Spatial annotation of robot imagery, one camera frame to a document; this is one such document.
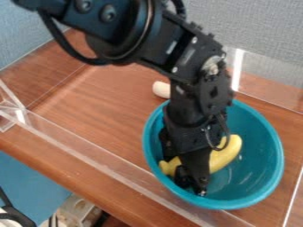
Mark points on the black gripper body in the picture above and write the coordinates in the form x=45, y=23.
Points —
x=209, y=134

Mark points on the white power strip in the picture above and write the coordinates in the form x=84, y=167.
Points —
x=74, y=213

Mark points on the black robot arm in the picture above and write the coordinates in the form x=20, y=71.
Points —
x=117, y=32

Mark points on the clear acrylic back barrier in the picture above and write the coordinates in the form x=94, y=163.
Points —
x=258, y=77

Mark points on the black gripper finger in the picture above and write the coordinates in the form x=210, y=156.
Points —
x=169, y=164
x=196, y=163

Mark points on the white toy object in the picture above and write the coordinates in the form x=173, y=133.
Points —
x=161, y=89

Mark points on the black chair part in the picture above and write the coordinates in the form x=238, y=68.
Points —
x=10, y=213

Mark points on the blue plastic bowl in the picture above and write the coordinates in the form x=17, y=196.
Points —
x=249, y=178

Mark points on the clear acrylic barrier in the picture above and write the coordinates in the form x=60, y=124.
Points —
x=144, y=181
x=258, y=77

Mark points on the clear acrylic front barrier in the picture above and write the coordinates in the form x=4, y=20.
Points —
x=144, y=181

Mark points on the yellow toy banana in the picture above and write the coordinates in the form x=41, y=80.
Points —
x=218, y=158

